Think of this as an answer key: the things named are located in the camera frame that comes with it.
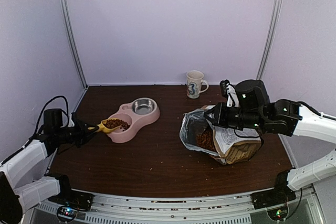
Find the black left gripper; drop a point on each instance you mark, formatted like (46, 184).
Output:
(83, 132)

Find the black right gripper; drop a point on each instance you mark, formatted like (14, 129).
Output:
(219, 119)

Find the yellow plastic scoop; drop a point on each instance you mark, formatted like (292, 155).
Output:
(102, 128)

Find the pet food bag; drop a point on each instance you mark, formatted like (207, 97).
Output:
(233, 146)

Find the pink double pet feeder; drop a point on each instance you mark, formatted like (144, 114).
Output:
(136, 122)

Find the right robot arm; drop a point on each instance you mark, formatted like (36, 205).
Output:
(248, 107)

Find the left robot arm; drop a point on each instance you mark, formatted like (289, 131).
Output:
(17, 199)

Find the brown kibble in scoop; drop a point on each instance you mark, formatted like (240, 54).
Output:
(112, 123)

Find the brown kibble in bag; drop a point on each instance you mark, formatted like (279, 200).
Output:
(205, 140)

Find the white patterned ceramic mug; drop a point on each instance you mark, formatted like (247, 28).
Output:
(196, 84)

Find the brown kibble in feeder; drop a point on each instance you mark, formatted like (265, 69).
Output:
(124, 125)

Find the stainless steel bowl insert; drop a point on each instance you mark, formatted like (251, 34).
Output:
(143, 106)

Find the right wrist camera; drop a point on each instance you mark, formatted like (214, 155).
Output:
(228, 92)

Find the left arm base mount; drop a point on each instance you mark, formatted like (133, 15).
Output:
(71, 202)

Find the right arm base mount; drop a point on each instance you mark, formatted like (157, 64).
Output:
(275, 200)

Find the aluminium corner post right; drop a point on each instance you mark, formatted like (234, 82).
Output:
(270, 38)

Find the aluminium corner post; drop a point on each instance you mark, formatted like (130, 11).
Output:
(270, 38)
(72, 43)

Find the aluminium corner post left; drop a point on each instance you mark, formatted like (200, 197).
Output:
(72, 43)

